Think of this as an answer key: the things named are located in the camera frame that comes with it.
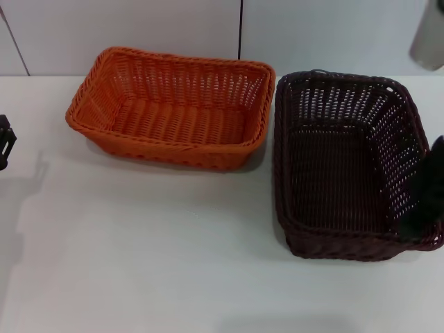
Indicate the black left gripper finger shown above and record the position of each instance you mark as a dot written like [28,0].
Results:
[6,145]

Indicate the orange woven plastic basket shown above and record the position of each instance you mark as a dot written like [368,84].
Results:
[173,118]

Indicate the dark brown woven basket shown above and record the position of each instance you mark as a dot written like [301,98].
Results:
[329,173]

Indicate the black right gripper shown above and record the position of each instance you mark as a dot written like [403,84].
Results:
[433,173]

